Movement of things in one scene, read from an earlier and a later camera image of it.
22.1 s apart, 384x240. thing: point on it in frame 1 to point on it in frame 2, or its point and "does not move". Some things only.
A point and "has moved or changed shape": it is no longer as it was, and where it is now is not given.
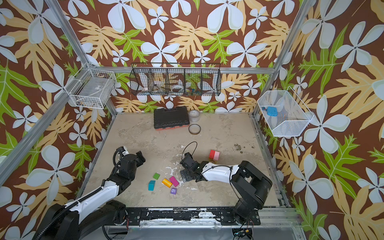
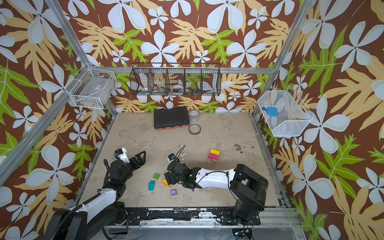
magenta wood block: (174, 181) has moved or changed shape
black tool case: (164, 119) does not move
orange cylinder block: (167, 183) does not move
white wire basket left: (91, 88) does not move
